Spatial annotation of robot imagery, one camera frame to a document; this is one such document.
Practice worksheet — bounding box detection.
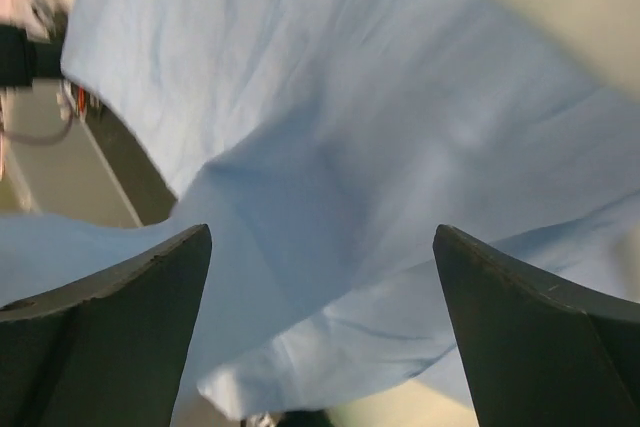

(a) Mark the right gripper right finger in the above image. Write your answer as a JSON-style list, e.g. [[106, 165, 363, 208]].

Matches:
[[433, 225, 639, 426]]

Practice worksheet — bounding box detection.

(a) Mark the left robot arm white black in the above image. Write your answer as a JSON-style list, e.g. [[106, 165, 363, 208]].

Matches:
[[0, 24, 64, 88]]

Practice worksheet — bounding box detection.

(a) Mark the light blue long sleeve shirt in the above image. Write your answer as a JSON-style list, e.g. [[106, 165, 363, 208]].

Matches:
[[1, 0, 639, 419]]

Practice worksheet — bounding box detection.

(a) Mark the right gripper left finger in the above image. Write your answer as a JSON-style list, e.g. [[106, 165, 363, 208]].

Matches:
[[1, 225, 212, 426]]

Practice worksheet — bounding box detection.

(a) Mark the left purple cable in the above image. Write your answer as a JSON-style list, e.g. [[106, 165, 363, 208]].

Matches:
[[0, 86, 81, 148]]

